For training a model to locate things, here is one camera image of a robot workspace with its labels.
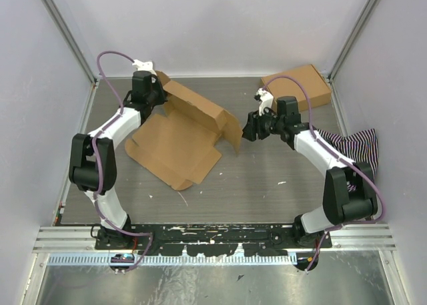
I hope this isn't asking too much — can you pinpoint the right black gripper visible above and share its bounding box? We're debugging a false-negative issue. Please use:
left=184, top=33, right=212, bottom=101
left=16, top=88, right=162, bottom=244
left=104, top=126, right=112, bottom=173
left=240, top=105, right=284, bottom=142

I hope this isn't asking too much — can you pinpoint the cardboard box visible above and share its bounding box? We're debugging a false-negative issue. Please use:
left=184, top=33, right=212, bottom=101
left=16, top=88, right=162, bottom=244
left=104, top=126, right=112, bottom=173
left=260, top=65, right=332, bottom=112
left=125, top=71, right=242, bottom=191

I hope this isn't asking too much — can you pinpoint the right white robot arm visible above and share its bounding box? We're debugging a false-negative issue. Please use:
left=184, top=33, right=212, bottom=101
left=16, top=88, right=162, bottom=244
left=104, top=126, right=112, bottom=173
left=242, top=108, right=378, bottom=248

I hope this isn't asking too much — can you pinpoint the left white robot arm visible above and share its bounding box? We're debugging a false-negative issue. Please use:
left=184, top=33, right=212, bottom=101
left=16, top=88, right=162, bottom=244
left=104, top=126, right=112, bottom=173
left=69, top=70, right=167, bottom=250

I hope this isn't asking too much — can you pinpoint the folded closed cardboard box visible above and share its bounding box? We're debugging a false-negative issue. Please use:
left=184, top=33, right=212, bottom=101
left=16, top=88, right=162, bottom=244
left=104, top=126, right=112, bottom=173
left=260, top=65, right=332, bottom=112

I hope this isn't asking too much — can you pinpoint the striped purple black cloth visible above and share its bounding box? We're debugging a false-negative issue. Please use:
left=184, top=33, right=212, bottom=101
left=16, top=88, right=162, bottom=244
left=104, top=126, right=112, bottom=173
left=317, top=128, right=379, bottom=176

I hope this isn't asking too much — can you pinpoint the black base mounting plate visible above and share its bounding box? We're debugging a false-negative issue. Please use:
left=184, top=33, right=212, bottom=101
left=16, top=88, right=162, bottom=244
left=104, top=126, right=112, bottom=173
left=93, top=223, right=334, bottom=258

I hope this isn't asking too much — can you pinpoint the small green circuit board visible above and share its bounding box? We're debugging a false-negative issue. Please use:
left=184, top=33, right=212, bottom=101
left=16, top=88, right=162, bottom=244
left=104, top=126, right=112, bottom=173
left=110, top=253, right=135, bottom=264

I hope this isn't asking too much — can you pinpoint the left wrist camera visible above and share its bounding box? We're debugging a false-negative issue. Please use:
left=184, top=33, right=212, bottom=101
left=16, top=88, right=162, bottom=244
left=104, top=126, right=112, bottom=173
left=132, top=59, right=156, bottom=75

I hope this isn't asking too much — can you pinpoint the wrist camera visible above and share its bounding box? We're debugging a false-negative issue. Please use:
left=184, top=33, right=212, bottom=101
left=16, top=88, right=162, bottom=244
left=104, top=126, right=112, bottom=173
left=132, top=59, right=156, bottom=75
left=254, top=87, right=274, bottom=116

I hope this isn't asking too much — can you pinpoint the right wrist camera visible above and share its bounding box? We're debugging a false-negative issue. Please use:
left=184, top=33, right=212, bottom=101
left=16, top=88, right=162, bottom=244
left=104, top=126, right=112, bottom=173
left=254, top=87, right=274, bottom=116

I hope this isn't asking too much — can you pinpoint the left aluminium corner post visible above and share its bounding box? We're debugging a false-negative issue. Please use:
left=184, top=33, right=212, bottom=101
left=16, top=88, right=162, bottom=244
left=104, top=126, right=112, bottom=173
left=41, top=0, right=97, bottom=83

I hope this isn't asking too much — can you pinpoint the aluminium corner post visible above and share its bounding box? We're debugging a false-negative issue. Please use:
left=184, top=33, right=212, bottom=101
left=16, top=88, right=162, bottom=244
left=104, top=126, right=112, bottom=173
left=327, top=0, right=380, bottom=83
left=41, top=0, right=97, bottom=83

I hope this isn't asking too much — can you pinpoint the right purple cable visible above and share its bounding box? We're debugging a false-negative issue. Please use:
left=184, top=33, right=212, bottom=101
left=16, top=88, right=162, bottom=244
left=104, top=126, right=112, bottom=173
left=263, top=74, right=388, bottom=272

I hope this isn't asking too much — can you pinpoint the aluminium front rail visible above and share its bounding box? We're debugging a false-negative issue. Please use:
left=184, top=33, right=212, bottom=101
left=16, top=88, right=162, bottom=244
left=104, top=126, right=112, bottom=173
left=33, top=224, right=396, bottom=256

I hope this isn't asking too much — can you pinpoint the right aluminium corner post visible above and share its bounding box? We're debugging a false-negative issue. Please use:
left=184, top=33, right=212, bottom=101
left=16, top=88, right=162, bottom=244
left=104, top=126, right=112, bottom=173
left=327, top=0, right=380, bottom=83

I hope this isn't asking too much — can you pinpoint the white slotted cable duct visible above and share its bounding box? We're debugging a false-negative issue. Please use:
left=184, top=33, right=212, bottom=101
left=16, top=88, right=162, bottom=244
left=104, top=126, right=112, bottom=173
left=47, top=253, right=297, bottom=266

